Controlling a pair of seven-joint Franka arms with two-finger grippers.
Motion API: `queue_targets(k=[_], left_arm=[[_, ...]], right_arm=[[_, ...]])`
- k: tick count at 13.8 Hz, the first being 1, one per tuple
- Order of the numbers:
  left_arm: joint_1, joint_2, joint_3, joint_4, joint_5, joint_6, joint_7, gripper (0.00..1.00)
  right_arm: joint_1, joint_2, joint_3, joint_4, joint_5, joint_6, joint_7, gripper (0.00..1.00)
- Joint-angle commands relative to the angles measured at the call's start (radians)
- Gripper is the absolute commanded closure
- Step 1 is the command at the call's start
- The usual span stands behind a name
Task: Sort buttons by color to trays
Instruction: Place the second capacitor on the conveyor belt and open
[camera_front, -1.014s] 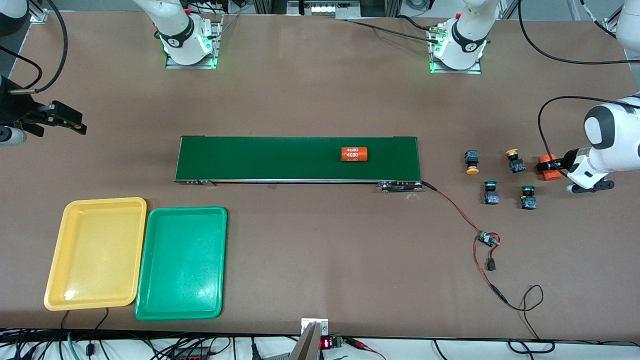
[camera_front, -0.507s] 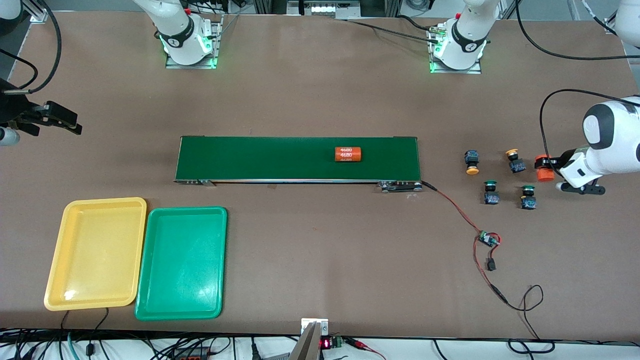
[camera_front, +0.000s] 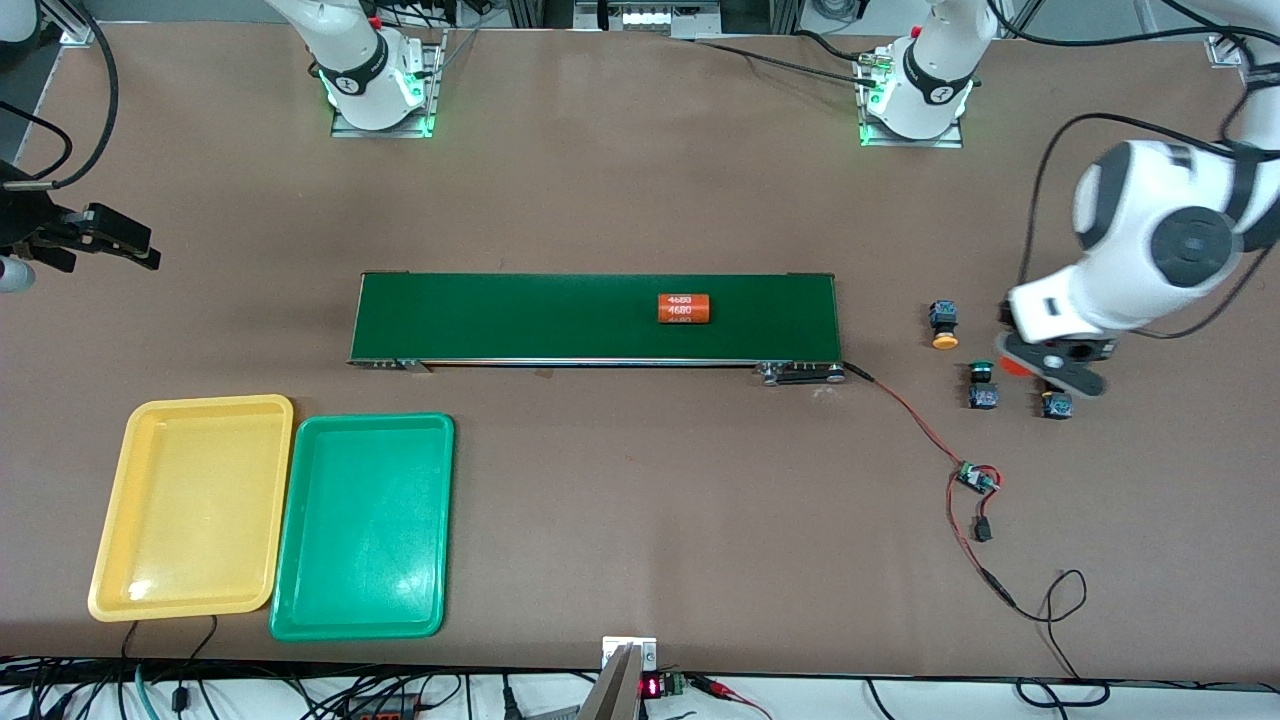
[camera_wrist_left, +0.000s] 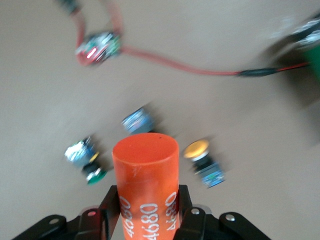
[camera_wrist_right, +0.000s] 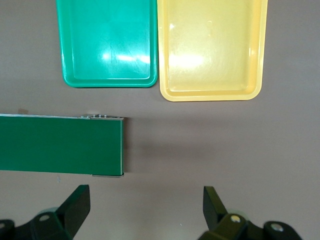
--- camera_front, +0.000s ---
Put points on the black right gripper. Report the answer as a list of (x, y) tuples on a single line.
[(22, 219)]

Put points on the green cap push button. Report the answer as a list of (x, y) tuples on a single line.
[(983, 397), (1057, 406)]

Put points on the orange 4680 battery cylinder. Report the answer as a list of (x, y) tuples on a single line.
[(1012, 368), (684, 310)]

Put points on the yellow cap push button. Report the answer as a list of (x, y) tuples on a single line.
[(944, 318)]

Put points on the small motor controller board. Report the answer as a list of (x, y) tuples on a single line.
[(972, 478)]

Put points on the yellow plastic tray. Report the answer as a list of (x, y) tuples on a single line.
[(190, 500)]

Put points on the green plastic tray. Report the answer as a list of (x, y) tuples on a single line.
[(360, 530)]

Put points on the green belt conveyor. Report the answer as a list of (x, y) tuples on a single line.
[(500, 315)]

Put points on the grey lit control box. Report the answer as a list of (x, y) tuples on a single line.
[(650, 15)]

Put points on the red clip lead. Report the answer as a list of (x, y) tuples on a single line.
[(715, 687)]

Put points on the red LED display module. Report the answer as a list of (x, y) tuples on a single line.
[(651, 687)]

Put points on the black inline switch with leads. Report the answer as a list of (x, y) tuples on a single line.
[(983, 530)]

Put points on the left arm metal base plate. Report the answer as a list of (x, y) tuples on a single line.
[(945, 141)]

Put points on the aluminium frame profile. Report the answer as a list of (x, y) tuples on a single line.
[(1225, 50), (75, 25)]

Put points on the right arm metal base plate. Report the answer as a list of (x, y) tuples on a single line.
[(436, 90)]

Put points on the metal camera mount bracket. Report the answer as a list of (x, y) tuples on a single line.
[(615, 690)]

